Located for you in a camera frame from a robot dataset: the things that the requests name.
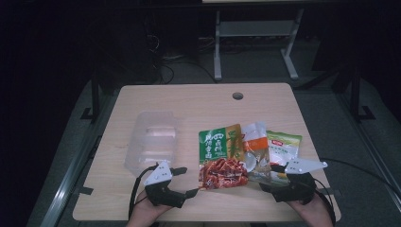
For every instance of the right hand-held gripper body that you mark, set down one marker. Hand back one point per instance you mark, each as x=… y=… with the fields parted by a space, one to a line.
x=296 y=189

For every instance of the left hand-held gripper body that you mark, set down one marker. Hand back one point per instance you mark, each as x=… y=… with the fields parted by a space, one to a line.
x=164 y=192

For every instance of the white packet with green edge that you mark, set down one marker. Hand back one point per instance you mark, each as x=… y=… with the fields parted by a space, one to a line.
x=285 y=146

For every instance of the white and orange food packet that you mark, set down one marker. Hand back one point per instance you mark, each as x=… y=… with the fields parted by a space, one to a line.
x=257 y=148

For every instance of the clear plastic container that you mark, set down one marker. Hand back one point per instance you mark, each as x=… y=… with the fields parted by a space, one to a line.
x=153 y=138

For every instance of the green and red food packet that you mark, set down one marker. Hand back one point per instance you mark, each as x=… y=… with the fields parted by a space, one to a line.
x=220 y=157

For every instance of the person's left hand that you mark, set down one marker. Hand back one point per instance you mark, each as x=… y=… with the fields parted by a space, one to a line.
x=143 y=213

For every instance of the person's right hand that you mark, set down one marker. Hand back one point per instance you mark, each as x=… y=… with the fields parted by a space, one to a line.
x=315 y=213

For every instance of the black tape strip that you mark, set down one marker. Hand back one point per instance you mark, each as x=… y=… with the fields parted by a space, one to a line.
x=86 y=190
x=335 y=191

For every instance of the black metal stand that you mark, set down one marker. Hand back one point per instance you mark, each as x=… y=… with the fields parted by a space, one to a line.
x=355 y=94
x=95 y=94

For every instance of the aluminium rail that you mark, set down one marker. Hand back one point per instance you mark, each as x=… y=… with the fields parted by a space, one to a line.
x=67 y=186
x=372 y=151

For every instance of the white metal table frame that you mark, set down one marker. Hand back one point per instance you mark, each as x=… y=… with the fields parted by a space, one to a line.
x=217 y=47

